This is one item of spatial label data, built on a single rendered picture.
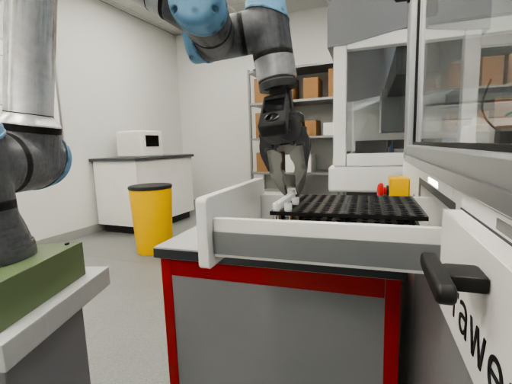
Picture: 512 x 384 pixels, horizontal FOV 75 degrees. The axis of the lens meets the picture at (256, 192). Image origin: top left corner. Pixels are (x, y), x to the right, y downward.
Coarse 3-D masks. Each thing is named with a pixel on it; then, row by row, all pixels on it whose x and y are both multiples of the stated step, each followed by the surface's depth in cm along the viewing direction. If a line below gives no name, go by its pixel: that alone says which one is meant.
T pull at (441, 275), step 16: (432, 256) 26; (432, 272) 23; (448, 272) 23; (464, 272) 23; (480, 272) 23; (432, 288) 22; (448, 288) 21; (464, 288) 22; (480, 288) 22; (448, 304) 21
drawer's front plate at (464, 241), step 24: (456, 216) 32; (456, 240) 30; (480, 240) 24; (480, 264) 24; (504, 264) 20; (504, 288) 20; (456, 312) 30; (480, 312) 24; (504, 312) 20; (456, 336) 30; (480, 336) 24; (504, 336) 20; (504, 360) 20
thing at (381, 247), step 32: (224, 224) 50; (256, 224) 49; (288, 224) 47; (320, 224) 46; (352, 224) 44; (384, 224) 44; (224, 256) 51; (256, 256) 49; (288, 256) 47; (320, 256) 46; (352, 256) 44; (384, 256) 43; (416, 256) 42
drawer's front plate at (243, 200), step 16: (224, 192) 55; (240, 192) 62; (256, 192) 71; (208, 208) 49; (224, 208) 55; (240, 208) 62; (256, 208) 71; (208, 224) 49; (208, 240) 50; (208, 256) 50
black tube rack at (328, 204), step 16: (304, 208) 54; (320, 208) 53; (336, 208) 52; (352, 208) 53; (368, 208) 52; (384, 208) 51; (400, 208) 51; (416, 208) 51; (400, 224) 53; (416, 224) 53
